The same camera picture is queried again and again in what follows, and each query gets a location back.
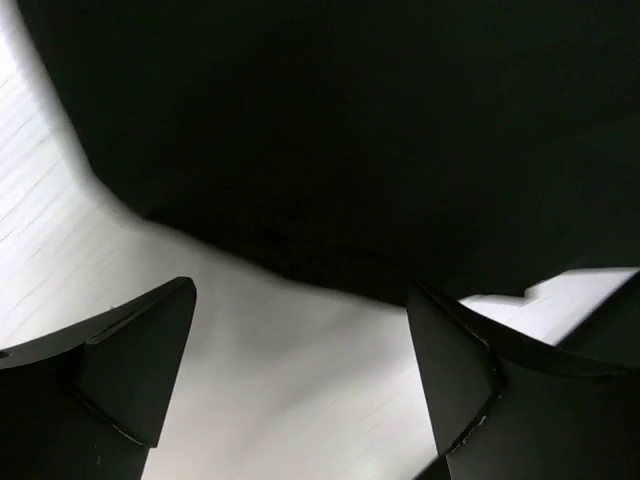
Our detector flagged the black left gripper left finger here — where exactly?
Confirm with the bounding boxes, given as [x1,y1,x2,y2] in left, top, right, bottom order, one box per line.
[1,277,196,480]

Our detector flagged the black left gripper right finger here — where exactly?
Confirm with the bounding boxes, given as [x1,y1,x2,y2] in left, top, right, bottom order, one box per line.
[407,282,639,479]

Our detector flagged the black trousers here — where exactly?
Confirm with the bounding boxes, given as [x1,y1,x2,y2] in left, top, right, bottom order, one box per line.
[17,1,639,306]

